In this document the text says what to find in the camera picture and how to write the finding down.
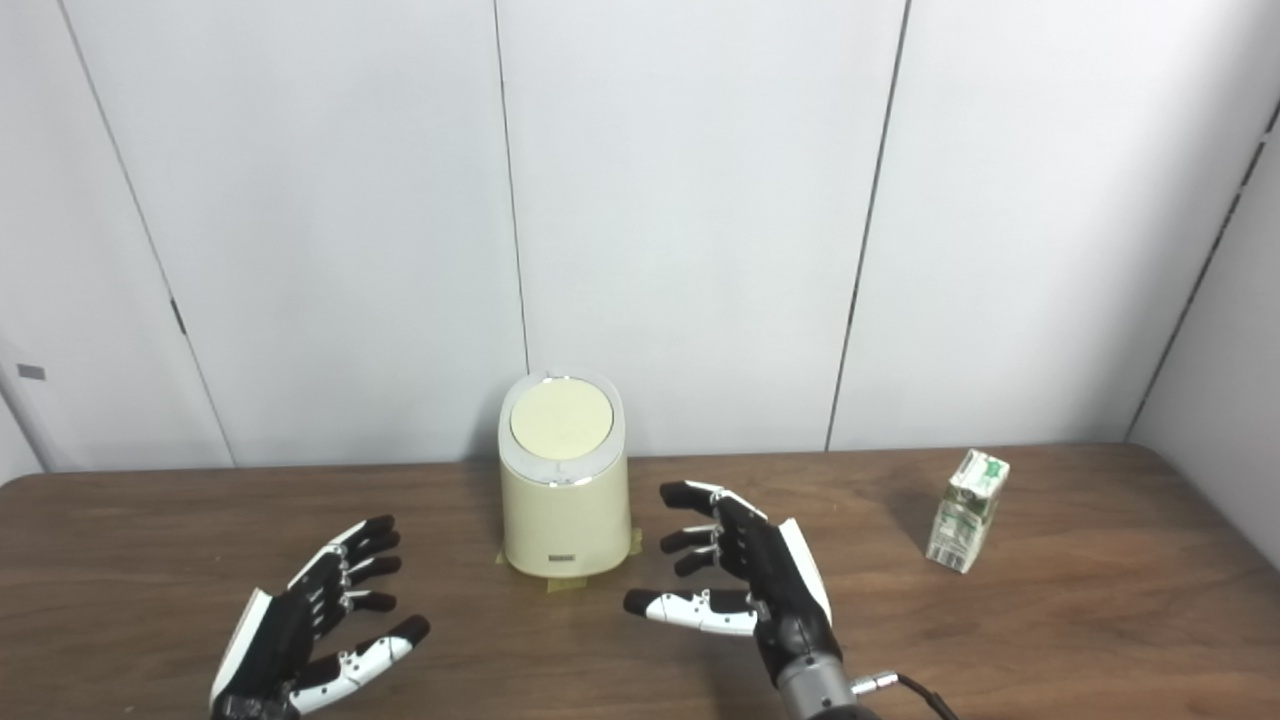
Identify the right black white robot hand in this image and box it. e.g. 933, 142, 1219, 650
623, 481, 846, 691

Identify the green white milk carton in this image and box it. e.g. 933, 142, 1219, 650
925, 449, 1011, 575

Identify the cream-colored bin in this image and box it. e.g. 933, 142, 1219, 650
497, 370, 632, 579

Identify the cream round bin lid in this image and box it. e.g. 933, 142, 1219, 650
510, 380, 614, 462

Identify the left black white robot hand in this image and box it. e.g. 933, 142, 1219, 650
208, 515, 432, 720

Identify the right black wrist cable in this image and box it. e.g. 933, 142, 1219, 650
852, 672, 961, 720

